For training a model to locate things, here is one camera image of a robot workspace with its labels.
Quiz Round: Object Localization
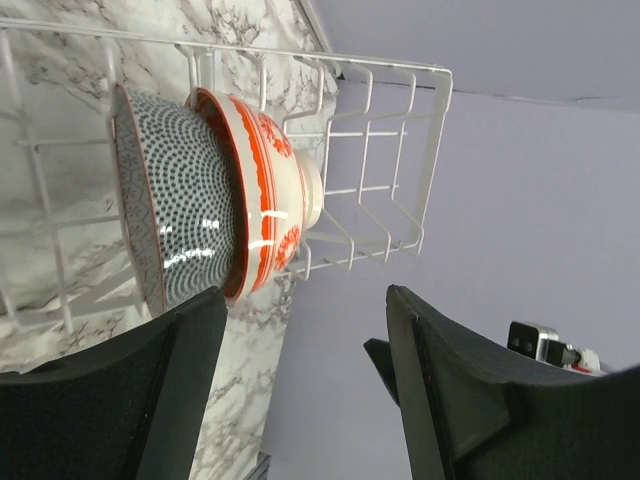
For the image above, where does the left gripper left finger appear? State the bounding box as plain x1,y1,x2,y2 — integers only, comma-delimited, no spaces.
1,288,227,479

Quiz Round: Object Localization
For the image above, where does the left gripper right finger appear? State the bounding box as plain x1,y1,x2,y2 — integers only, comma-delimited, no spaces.
364,285,639,479

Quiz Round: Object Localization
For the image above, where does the orange floral bowl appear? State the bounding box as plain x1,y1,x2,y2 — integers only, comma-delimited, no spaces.
187,87,324,301

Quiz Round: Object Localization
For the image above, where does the white wire dish rack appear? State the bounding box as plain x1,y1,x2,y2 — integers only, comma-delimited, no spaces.
1,17,453,328

